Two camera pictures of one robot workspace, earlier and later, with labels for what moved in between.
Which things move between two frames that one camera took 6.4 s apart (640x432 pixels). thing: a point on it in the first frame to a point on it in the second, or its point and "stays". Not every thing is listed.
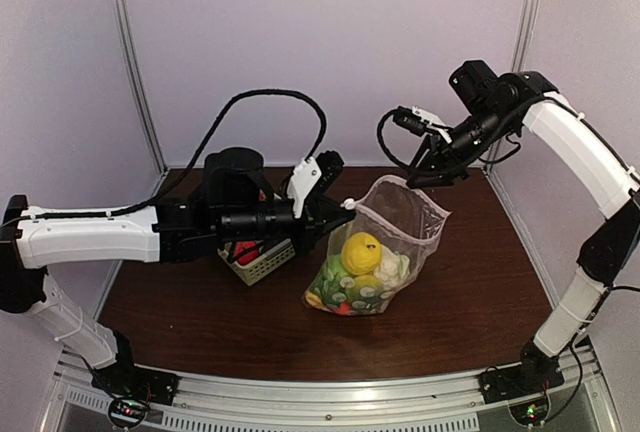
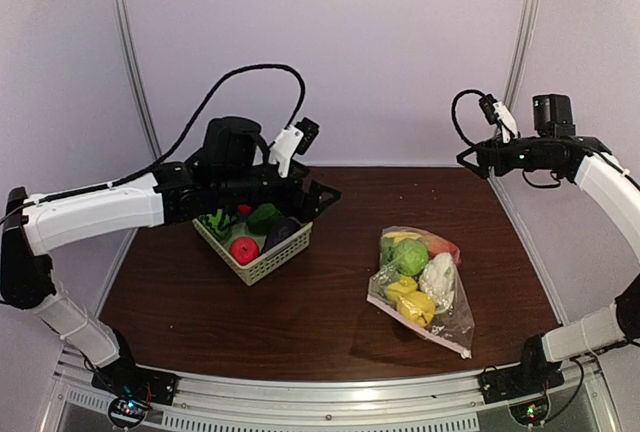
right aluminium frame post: [530, 12] stays
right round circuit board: [531, 413] stays
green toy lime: [333, 271] to [412, 258]
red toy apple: [246, 252] stays
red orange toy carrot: [345, 309] to [437, 245]
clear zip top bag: [382, 235] to [420, 285]
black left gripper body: [249, 226] to [241, 189]
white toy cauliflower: [394, 269] to [438, 279]
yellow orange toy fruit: [361, 253] to [405, 285]
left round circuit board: [126, 411] stays
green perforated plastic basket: [265, 263] stays
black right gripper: [443, 158] to [486, 150]
